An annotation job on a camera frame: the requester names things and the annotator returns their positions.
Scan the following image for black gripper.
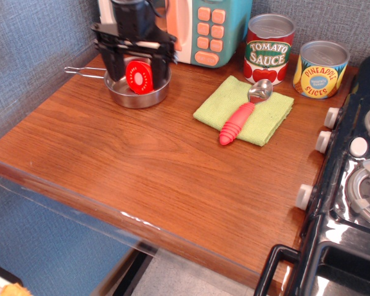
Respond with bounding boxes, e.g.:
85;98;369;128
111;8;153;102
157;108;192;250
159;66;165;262
91;2;177;89

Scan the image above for red toy tomato half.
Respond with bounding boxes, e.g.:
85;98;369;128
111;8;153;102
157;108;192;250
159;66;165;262
125;60;154;94

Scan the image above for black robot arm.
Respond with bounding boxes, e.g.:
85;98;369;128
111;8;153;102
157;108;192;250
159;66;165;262
92;1;177;89

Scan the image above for tomato sauce toy can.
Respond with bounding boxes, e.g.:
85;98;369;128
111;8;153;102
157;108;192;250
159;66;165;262
244;14;295;85

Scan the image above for grey stove knob bottom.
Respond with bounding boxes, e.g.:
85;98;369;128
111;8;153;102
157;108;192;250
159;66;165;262
295;184;313;210

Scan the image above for grey stove knob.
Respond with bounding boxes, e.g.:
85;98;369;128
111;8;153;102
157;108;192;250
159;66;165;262
295;184;313;210
324;107;340;130
315;131;331;154

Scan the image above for small steel pan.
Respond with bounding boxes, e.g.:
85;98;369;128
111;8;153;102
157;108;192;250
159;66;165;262
64;57;171;109

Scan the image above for toy microwave teal and white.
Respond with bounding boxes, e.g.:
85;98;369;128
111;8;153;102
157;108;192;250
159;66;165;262
97;0;253;69

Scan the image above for green cloth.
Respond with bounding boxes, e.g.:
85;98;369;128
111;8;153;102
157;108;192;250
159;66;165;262
193;75;294;147

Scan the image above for pineapple slices toy can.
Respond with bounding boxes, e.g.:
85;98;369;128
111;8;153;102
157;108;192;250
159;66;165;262
292;40;350;99

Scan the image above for grey stove knob middle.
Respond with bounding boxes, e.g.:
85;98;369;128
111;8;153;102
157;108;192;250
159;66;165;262
315;131;331;154

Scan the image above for grey stove knob top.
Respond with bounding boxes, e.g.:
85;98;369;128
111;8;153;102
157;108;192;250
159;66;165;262
324;107;340;130

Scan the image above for black toy stove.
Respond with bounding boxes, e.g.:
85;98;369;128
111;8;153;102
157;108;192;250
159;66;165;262
255;56;370;295

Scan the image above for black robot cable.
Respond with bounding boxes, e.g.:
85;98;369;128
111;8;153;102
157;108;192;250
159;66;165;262
144;0;168;19

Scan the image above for spoon with red handle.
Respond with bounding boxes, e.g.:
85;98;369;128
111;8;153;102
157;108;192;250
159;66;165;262
219;79;273;146

